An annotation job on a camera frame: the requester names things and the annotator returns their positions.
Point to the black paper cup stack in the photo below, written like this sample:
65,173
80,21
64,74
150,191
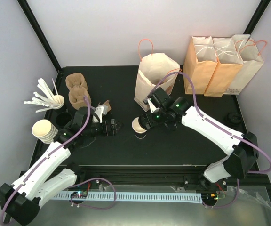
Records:
63,118

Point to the black coffee lid back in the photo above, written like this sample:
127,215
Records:
234,118

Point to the left orange paper bag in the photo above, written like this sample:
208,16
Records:
200,63

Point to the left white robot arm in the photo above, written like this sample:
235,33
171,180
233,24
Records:
23,199

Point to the light blue cable duct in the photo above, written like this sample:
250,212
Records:
129,197

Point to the back-left pulp cup carrier stack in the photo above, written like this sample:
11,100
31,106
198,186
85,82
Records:
78,88

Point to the orange paper bag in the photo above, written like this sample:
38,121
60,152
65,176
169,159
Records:
229,64
200,63

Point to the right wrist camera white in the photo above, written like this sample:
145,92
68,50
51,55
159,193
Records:
151,105

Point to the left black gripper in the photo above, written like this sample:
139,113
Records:
113,132

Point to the left black frame post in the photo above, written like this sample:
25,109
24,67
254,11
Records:
40,34

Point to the right black frame post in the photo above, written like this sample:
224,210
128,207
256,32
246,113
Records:
262,6

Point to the white bag orange handles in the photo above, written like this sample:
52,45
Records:
250,52

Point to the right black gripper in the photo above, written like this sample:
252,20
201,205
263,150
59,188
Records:
149,122

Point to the black frame post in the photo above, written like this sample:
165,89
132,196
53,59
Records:
262,6
40,34

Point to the printed Cream Bear paper bag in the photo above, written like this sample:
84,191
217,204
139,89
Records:
155,70

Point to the stack of white paper cups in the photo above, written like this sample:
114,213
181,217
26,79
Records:
45,131

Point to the middle orange paper bag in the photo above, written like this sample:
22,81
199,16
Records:
229,64

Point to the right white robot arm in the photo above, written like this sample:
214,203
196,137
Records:
240,149

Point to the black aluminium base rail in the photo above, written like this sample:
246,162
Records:
190,178

